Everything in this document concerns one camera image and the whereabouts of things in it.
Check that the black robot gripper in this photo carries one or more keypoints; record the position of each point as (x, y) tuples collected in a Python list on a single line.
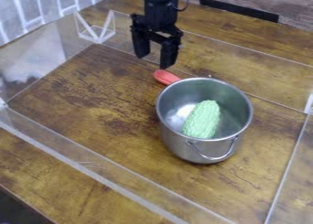
[(159, 19)]

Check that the orange plastic spoon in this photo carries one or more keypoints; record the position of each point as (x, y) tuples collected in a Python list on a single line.
[(164, 77)]

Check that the silver metal pot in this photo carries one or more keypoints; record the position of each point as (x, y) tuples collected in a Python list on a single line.
[(174, 105)]

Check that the green knitted vegetable toy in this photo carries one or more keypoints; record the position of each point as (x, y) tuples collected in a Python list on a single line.
[(202, 121)]

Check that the clear acrylic corner bracket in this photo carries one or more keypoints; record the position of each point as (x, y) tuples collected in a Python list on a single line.
[(93, 33)]

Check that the black strip on wall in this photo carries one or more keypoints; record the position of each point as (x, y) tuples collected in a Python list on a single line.
[(245, 11)]

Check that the clear acrylic enclosure wall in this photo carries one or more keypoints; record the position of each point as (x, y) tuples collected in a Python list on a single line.
[(80, 151)]

